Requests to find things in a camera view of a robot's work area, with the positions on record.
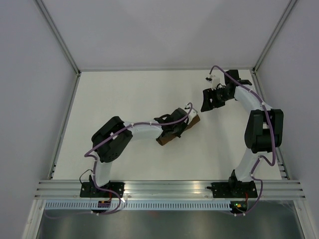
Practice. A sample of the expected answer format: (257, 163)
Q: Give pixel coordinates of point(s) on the right aluminium frame post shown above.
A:
(276, 31)

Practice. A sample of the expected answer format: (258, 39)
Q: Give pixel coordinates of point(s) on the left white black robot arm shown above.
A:
(114, 136)

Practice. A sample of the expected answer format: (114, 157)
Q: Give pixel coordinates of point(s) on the aluminium mounting rail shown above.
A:
(173, 190)

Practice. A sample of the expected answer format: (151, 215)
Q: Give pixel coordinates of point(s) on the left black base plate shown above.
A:
(111, 189)

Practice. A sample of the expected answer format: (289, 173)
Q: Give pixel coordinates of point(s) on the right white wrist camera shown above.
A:
(214, 81)

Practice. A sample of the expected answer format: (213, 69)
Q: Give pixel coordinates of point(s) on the brown cloth napkin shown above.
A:
(164, 140)

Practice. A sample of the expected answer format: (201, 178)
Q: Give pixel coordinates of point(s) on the left aluminium frame post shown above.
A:
(40, 4)

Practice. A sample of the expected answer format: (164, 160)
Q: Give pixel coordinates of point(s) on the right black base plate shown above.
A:
(221, 190)

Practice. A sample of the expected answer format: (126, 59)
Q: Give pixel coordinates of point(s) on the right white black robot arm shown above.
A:
(264, 130)

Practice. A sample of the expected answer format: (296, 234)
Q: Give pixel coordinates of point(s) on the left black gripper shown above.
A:
(184, 125)

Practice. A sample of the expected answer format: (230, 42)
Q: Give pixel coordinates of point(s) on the white slotted cable duct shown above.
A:
(139, 205)

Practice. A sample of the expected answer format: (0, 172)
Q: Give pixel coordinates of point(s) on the aluminium frame post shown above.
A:
(276, 31)
(40, 4)

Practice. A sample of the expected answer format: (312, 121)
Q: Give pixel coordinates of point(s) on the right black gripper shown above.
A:
(208, 94)

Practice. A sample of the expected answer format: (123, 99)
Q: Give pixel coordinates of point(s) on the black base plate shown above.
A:
(221, 190)
(111, 189)

